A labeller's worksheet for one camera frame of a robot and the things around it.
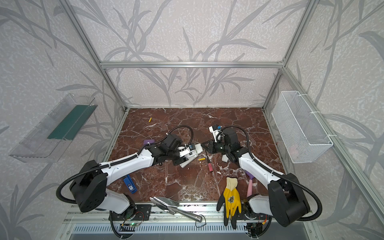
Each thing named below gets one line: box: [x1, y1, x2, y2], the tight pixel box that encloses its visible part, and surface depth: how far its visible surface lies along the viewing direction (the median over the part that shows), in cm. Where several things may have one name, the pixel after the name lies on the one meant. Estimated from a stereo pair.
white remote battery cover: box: [221, 154, 229, 163], surface depth 95 cm
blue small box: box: [123, 174, 138, 194], surface depth 81 cm
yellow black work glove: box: [216, 177, 242, 230], surface depth 76 cm
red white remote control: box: [194, 143, 203, 154], surface depth 83 cm
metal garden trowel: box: [149, 196, 203, 223], surface depth 77 cm
